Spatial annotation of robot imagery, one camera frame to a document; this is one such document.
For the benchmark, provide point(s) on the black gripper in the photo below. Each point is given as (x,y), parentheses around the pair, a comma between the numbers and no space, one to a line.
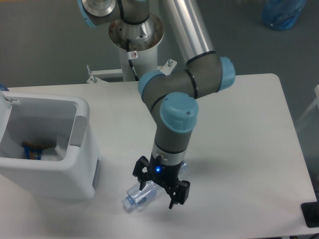
(164,175)

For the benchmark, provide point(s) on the clear plastic water bottle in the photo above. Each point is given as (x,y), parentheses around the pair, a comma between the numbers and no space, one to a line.
(136,198)

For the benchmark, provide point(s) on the white paper wrapper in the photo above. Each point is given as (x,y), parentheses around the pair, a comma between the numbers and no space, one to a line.
(57,152)

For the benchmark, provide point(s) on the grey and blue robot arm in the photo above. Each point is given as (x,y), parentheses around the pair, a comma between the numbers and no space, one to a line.
(170,99)

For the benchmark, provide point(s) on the white trash can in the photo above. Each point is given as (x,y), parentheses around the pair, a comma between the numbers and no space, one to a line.
(38,119)

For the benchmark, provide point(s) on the orange blue snack wrapper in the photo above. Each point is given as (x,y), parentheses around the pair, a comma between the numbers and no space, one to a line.
(33,152)

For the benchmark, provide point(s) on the black device at table edge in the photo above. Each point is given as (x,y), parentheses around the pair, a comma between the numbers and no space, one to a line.
(310,212)

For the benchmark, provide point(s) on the blue plastic bag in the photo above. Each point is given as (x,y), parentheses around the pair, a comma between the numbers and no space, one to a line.
(281,14)

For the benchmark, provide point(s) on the white base frame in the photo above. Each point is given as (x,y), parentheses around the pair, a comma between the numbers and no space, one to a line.
(116,75)

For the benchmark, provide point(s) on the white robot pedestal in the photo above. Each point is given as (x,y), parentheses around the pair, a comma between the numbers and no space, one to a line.
(137,45)

